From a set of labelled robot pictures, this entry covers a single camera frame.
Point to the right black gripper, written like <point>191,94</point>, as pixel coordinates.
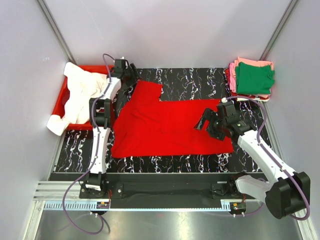
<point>206,115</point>

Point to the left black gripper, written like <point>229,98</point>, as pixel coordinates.
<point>134,78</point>

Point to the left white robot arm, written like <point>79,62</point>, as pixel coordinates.
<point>102,118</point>

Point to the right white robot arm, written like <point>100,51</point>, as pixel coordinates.
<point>286,191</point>

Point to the white folded t-shirt bottom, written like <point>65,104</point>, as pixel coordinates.
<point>252,97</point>

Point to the white t-shirt in bin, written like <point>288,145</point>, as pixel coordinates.
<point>82,85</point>

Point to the pink folded t-shirt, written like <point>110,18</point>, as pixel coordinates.
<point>256,63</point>

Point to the green folded t-shirt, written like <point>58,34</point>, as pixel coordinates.
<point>254,80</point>

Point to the red plastic bin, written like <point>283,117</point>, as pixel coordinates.
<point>64,94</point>

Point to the slotted cable duct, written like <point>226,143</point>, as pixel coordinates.
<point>90,205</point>

